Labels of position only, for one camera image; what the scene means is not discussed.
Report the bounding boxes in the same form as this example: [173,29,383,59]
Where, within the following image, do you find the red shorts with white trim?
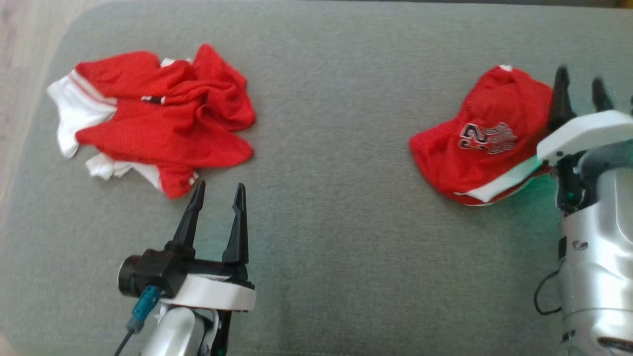
[409,65,553,206]

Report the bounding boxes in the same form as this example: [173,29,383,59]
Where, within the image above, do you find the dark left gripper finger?
[165,180,206,259]
[222,183,250,264]

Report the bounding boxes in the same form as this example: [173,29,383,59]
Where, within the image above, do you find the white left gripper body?
[161,258,257,313]

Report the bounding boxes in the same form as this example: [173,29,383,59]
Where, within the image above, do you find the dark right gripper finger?
[591,78,615,113]
[548,66,577,132]

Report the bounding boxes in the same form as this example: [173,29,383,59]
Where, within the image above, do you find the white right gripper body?
[537,110,633,214]

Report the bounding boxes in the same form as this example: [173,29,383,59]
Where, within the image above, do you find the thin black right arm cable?
[533,269,565,316]

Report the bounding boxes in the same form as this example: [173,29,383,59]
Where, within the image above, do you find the red jersey with white sleeves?
[47,44,257,199]

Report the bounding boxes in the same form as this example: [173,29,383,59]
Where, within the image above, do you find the grey sofa ottoman cushion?
[0,0,633,356]

